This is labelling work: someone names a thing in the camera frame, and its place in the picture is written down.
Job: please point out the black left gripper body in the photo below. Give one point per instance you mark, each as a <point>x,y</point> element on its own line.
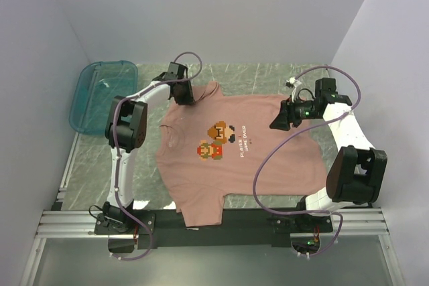
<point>186,95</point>

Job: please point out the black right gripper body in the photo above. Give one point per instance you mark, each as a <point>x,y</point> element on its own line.
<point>302,110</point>

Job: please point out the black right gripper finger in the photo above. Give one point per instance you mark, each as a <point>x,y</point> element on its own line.
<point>285,106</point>
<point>283,121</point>

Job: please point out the pink t shirt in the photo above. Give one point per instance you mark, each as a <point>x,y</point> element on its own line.
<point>223,145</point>

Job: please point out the teal transparent plastic bin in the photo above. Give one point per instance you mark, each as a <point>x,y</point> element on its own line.
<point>98,84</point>

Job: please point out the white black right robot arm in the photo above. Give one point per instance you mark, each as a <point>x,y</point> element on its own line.
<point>356,175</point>

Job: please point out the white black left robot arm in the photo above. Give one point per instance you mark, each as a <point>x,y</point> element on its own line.
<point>126,131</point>

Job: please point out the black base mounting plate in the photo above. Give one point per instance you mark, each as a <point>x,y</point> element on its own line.
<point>239,227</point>

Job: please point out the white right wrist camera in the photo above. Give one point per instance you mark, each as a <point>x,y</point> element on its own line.
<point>294,84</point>

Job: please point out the aluminium left side rail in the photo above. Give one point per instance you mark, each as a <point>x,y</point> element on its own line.
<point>56,206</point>

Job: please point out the aluminium front frame rail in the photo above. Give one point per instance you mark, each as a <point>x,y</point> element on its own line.
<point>80,224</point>

